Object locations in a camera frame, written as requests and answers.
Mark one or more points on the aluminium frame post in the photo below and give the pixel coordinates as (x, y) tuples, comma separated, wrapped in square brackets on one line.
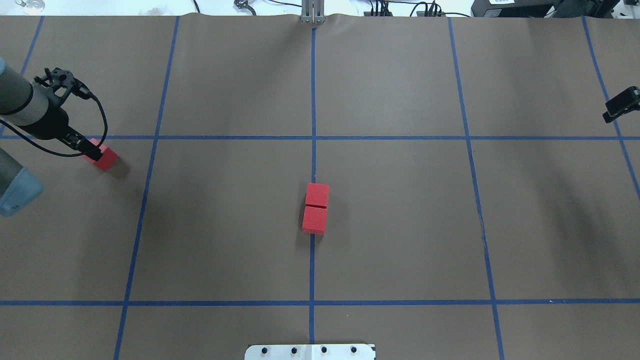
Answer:
[(313, 12)]

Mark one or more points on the red block placed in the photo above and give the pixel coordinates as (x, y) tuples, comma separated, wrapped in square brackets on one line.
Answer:
[(317, 195), (109, 156), (314, 220)]

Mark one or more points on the black camera mount wrist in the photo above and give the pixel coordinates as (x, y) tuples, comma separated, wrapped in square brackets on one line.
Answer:
[(58, 84)]

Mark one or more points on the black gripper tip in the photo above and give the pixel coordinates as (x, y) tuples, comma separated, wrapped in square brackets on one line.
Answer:
[(623, 103)]

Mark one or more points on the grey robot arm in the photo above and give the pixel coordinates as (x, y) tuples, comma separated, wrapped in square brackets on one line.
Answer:
[(33, 110)]

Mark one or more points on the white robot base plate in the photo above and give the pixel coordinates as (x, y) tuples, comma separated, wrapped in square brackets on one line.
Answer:
[(331, 351)]

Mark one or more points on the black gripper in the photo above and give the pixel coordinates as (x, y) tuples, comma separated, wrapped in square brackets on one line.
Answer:
[(51, 125)]

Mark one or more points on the black box top right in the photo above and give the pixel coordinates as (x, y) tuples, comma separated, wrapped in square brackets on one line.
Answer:
[(561, 9)]

